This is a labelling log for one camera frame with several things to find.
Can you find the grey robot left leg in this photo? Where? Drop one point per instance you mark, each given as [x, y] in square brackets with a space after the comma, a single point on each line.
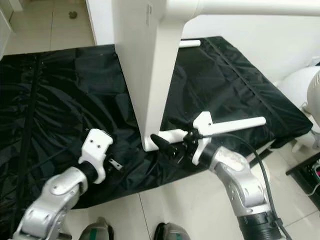
[97, 230]

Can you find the white rounded appliance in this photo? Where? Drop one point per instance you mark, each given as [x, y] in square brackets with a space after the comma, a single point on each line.
[300, 85]

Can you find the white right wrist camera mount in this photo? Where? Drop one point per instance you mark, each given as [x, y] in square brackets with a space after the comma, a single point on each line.
[203, 127]

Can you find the black metal shelf rack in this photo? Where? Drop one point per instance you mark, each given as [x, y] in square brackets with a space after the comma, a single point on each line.
[305, 175]

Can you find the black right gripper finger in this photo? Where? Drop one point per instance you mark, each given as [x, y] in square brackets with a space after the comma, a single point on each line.
[163, 144]
[179, 123]

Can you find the black table cloth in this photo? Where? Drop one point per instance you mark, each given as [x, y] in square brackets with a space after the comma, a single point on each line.
[60, 110]

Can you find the grey robot leg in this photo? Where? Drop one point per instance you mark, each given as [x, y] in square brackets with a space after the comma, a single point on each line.
[97, 230]
[172, 232]

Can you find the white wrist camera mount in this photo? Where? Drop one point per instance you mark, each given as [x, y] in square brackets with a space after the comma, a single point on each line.
[203, 127]
[96, 147]

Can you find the white plastic table leg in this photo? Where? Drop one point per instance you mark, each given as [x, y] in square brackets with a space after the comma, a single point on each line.
[240, 124]
[190, 43]
[245, 7]

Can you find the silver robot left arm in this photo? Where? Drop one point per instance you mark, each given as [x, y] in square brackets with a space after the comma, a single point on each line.
[50, 202]

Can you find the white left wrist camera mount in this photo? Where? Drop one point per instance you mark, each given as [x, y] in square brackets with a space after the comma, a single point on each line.
[96, 147]

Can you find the grey robot right leg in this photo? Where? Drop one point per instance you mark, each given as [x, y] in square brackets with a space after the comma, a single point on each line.
[172, 232]

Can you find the white plastic children table top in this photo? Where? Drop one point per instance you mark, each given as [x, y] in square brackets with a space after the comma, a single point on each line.
[140, 65]

